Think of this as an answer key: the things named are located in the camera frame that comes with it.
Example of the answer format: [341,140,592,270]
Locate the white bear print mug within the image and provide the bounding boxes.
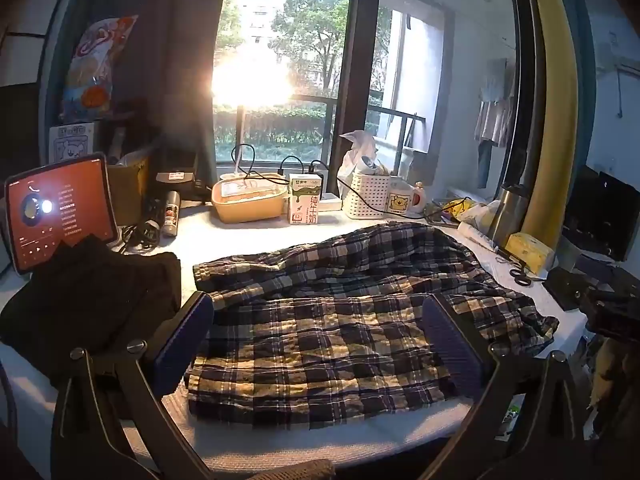
[387,177,427,218]

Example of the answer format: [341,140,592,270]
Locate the black flat case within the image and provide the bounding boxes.
[542,266,593,311]

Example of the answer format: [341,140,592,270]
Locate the colourful snack bag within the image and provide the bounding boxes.
[61,15,138,123]

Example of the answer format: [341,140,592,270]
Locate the green white milk carton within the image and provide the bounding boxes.
[288,174,321,226]

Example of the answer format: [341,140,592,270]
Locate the yellow food container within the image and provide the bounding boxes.
[211,172,291,224]

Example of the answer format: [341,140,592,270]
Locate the yellow tissue pack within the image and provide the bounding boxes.
[505,232,556,276]

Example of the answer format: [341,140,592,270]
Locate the brown cardboard box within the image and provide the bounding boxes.
[107,155,151,226]

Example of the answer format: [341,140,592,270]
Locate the light hanging clothes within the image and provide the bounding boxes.
[474,57,518,148]

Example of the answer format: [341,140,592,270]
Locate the black cable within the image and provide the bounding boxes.
[231,144,473,211]

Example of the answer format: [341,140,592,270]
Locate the white bear print box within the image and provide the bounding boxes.
[49,121,98,165]

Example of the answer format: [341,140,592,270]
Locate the dark curtain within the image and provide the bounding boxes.
[112,0,228,196]

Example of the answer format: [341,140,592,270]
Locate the white plastic packet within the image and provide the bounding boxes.
[457,200,501,228]

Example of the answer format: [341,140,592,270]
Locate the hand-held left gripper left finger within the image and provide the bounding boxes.
[50,290,216,480]

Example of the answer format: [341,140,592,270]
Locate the black box with label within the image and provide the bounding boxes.
[155,147,211,201]

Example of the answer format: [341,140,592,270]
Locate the black scissors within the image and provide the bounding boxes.
[495,255,535,287]

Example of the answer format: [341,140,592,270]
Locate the white spray can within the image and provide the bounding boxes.
[162,190,182,237]

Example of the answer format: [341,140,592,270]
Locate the black balcony railing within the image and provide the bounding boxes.
[215,92,427,161]

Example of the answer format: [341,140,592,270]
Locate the white perforated basket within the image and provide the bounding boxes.
[342,170,392,220]

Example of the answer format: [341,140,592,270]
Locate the yellow curtain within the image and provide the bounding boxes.
[522,0,598,251]

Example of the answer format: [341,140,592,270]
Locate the stainless steel kettle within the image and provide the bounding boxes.
[487,183,532,251]

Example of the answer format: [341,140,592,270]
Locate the black monitor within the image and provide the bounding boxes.
[562,165,640,261]

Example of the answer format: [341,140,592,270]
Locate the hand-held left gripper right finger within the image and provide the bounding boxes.
[421,292,586,480]

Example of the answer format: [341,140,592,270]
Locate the white plastic bag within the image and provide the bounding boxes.
[340,130,377,171]

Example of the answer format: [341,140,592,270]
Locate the white roll pack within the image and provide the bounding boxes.
[457,221,496,251]

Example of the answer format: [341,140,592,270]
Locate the plaid pants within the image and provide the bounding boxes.
[184,220,560,421]

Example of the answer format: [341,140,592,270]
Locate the black folded cloth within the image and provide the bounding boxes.
[0,235,182,391]

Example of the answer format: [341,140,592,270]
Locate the tablet with red screen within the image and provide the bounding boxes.
[4,152,120,275]

